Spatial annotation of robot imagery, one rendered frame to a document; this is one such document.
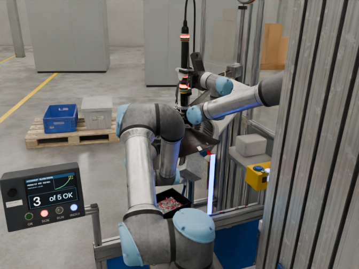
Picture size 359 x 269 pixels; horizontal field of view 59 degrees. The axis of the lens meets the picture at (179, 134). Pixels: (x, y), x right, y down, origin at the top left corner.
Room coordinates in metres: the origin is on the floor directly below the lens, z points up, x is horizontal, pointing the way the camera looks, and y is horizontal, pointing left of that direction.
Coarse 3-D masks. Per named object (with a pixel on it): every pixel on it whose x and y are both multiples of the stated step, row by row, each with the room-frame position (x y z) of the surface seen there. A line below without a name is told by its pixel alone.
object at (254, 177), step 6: (264, 162) 1.42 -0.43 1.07; (270, 162) 1.42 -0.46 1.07; (252, 168) 1.35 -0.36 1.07; (264, 168) 1.36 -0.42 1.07; (246, 174) 1.38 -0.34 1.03; (252, 174) 1.33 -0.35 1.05; (258, 174) 1.30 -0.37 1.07; (264, 174) 1.30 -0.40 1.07; (246, 180) 1.37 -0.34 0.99; (252, 180) 1.33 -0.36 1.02; (258, 180) 1.29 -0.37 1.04; (252, 186) 1.32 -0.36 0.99; (258, 186) 1.29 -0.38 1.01; (264, 186) 1.31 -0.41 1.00
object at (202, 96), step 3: (207, 90) 1.56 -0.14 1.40; (204, 93) 1.62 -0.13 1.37; (207, 93) 1.70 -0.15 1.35; (201, 96) 1.63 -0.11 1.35; (204, 96) 1.68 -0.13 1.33; (198, 99) 1.64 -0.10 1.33; (201, 99) 1.69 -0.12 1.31; (192, 102) 1.61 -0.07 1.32; (195, 102) 1.65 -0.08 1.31; (198, 102) 1.69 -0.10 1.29; (192, 105) 1.66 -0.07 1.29
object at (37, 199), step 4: (28, 196) 0.92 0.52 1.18; (32, 196) 0.93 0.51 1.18; (36, 196) 0.93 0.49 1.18; (40, 196) 0.93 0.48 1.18; (32, 200) 0.92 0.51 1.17; (36, 200) 0.93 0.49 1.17; (40, 200) 0.93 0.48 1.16; (44, 200) 0.93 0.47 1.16; (32, 204) 0.92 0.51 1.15; (36, 204) 0.92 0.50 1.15; (40, 204) 0.93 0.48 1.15; (44, 204) 0.93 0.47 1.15; (32, 208) 0.91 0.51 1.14
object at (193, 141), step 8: (192, 128) 1.57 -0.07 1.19; (184, 136) 1.47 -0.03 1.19; (192, 136) 1.47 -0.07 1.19; (200, 136) 1.47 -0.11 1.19; (208, 136) 1.48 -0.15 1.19; (184, 144) 1.40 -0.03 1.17; (192, 144) 1.40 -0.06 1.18; (200, 144) 1.39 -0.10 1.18; (184, 152) 1.35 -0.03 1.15; (192, 152) 1.34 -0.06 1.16
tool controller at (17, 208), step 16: (16, 176) 0.94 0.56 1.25; (32, 176) 0.95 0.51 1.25; (48, 176) 0.96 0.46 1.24; (64, 176) 0.98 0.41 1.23; (80, 176) 1.00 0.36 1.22; (16, 192) 0.91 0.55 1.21; (32, 192) 0.93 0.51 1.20; (48, 192) 0.95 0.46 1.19; (64, 192) 0.96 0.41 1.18; (80, 192) 0.98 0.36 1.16; (16, 208) 0.90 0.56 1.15; (48, 208) 0.93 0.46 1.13; (64, 208) 0.95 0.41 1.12; (80, 208) 0.97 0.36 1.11; (16, 224) 0.88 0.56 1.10; (32, 224) 0.90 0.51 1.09
